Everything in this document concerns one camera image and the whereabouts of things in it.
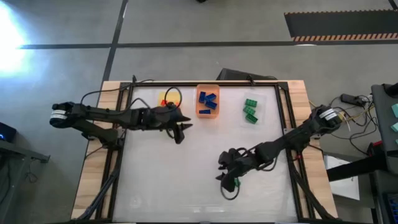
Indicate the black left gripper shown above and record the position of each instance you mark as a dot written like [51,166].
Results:
[158,118]

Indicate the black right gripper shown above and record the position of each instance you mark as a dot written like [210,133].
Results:
[242,160]

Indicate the green toy brick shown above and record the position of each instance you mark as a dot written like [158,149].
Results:
[249,110]
[251,118]
[251,102]
[237,182]

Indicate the small red-orange toy brick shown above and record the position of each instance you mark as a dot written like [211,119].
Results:
[163,103]

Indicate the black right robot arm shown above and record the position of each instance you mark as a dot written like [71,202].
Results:
[295,138]

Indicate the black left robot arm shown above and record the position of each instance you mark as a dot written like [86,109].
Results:
[102,116]

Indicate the yellow translucent plastic bin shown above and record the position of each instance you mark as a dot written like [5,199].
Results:
[161,96]

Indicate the orange translucent plastic bin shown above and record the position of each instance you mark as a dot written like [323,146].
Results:
[207,88]

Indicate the white paper sheet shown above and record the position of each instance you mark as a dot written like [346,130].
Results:
[342,186]

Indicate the black beam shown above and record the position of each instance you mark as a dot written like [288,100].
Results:
[354,168]

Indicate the black power adapter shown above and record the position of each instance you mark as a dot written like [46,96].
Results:
[349,99]

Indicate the small red object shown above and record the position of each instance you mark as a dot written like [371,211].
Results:
[377,144]

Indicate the grey metal stand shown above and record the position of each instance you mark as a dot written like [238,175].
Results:
[25,152]

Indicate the grey side table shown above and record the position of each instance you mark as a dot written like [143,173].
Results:
[384,133]

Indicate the backlit keyboard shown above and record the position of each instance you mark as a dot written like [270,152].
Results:
[392,208]

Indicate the black device with blue light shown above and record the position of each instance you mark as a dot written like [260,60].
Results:
[7,132]

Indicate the teal foam piece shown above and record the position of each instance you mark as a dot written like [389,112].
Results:
[395,127]
[395,110]

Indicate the black hazard-striped floor mat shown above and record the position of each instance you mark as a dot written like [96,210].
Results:
[342,25]

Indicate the black rounded object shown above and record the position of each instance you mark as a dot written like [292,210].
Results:
[392,89]

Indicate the black aluminium table frame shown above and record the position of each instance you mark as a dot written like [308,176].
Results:
[186,83]

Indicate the black frame clamp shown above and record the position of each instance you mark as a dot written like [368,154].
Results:
[134,79]
[251,80]

